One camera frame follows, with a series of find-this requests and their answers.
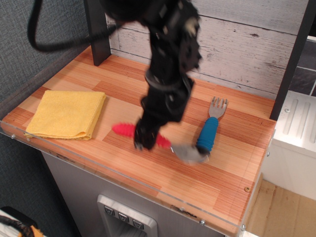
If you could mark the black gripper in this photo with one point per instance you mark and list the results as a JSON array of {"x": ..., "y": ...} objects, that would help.
[{"x": 160, "y": 107}]

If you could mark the red handled metal spoon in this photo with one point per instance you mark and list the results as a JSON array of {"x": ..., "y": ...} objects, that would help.
[{"x": 187, "y": 153}]

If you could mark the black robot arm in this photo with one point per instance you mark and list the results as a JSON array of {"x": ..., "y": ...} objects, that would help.
[{"x": 173, "y": 26}]

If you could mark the yellow folded cloth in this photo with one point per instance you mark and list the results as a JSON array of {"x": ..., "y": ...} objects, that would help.
[{"x": 66, "y": 115}]

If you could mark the silver control panel with buttons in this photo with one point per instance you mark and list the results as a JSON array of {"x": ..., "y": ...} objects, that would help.
[{"x": 122, "y": 221}]

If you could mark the clear acrylic table edge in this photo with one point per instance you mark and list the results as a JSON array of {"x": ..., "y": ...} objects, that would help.
[{"x": 197, "y": 188}]

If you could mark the white toy sink unit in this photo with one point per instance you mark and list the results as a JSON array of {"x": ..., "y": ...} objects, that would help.
[{"x": 290, "y": 161}]

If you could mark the blue handled metal fork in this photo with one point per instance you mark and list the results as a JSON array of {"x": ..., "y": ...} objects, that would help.
[{"x": 207, "y": 135}]

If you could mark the dark left shelf post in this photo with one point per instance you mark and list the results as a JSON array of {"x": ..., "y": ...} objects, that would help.
[{"x": 96, "y": 22}]

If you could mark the dark shelf post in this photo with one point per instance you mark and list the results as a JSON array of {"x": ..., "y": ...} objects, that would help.
[
  {"x": 96, "y": 22},
  {"x": 298, "y": 47}
]

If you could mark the dark right shelf post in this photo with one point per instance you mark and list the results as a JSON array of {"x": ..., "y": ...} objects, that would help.
[{"x": 298, "y": 47}]

